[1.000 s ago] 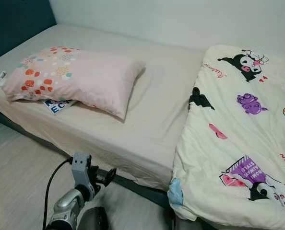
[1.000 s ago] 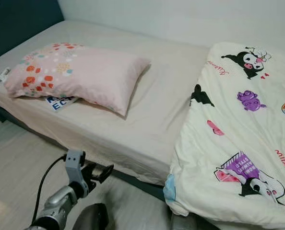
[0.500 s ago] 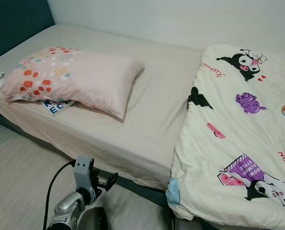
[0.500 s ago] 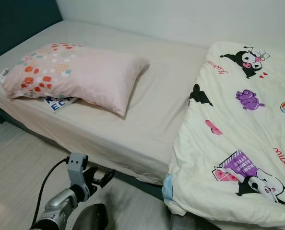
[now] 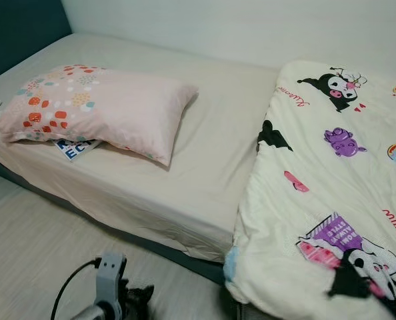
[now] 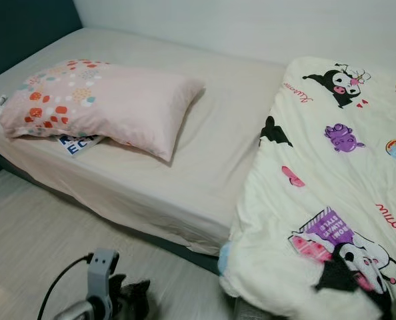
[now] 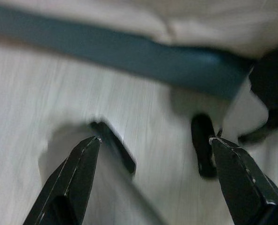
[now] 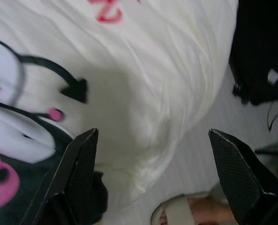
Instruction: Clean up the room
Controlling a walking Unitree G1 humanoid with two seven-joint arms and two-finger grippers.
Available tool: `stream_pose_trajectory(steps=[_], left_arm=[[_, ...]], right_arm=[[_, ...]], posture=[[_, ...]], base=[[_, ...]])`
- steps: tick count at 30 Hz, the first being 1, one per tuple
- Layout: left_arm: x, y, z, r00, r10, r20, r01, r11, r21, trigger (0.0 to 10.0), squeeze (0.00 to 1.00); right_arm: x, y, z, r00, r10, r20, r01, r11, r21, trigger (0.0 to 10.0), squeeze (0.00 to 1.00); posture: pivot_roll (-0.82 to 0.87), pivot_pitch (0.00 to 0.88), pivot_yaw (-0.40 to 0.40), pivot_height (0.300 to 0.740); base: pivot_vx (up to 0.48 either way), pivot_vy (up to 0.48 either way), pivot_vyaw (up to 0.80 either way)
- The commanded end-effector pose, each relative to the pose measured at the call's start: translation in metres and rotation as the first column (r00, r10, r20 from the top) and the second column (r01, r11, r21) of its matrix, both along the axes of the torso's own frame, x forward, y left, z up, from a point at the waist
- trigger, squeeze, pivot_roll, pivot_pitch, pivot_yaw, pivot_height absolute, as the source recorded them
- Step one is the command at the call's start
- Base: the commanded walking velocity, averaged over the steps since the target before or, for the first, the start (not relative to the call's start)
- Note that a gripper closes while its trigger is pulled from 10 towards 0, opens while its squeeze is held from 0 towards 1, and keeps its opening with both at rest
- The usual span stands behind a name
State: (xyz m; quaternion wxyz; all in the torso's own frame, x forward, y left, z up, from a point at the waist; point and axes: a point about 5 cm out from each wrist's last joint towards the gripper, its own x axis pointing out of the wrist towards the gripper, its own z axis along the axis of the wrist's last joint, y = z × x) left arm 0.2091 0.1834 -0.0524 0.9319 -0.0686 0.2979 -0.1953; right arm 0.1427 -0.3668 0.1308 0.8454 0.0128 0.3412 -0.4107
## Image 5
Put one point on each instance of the pink pillow with coloured spots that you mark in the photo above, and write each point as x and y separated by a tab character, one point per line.
138	106

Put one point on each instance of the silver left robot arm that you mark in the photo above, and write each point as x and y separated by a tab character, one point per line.
88	313

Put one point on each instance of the grey robot right leg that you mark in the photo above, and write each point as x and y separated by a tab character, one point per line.
254	313

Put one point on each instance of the white book with blue letters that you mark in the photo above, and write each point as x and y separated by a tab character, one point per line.
74	150

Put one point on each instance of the mattress with beige sheet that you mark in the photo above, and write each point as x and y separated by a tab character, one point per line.
218	146

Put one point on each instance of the cream cartoon print blanket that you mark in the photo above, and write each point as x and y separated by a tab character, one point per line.
331	186

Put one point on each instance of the blue upholstered headboard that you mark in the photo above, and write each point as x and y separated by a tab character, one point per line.
18	33

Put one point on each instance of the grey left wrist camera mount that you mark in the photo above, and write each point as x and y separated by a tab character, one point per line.
110	280

